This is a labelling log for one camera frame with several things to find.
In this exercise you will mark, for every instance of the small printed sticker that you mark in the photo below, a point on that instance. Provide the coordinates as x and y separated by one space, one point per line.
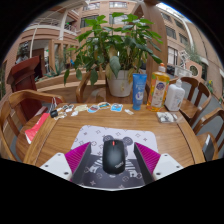
80 108
104 105
93 109

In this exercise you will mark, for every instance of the black key fob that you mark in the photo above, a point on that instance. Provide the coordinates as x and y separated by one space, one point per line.
54 113

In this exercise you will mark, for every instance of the wooden armchair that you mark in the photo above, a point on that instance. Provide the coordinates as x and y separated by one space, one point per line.
30 96
193 106
81 83
206 120

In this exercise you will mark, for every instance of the white pump bottle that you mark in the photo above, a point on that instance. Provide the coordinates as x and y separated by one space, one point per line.
174 96

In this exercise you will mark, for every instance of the yellow dish soap bottle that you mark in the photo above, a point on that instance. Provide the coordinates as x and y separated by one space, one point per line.
158 90

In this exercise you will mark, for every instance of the red paper bag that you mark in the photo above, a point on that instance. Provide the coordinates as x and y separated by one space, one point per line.
35 128

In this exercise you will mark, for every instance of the small tissue packet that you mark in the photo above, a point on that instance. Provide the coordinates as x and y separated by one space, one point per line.
166 117

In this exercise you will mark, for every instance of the black computer mouse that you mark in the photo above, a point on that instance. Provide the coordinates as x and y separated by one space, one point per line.
113 158

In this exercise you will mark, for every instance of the yellow flowering plant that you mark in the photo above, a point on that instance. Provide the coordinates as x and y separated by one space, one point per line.
210 86

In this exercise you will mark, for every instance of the small white sticker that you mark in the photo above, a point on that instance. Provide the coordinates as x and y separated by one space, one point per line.
129 112

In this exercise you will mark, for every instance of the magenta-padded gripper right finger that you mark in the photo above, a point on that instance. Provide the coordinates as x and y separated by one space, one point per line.
168 165

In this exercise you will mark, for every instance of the green potted plant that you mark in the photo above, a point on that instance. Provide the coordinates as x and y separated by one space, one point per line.
116 43

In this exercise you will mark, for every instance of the grey printed mouse pad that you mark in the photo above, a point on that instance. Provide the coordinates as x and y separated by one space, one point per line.
96 133

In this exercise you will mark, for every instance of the dark red wooden lectern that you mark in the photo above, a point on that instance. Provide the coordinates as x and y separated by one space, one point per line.
23 76

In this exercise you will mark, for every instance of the blue printed sticker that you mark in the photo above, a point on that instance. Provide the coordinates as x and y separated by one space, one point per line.
116 107

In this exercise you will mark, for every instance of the white outdoor sculpture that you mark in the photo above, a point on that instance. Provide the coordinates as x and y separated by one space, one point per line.
185 57

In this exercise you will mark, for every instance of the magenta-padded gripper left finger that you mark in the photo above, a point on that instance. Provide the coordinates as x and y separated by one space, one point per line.
53 165

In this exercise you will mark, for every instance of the blue squeeze tube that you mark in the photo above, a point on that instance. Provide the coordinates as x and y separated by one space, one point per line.
139 91

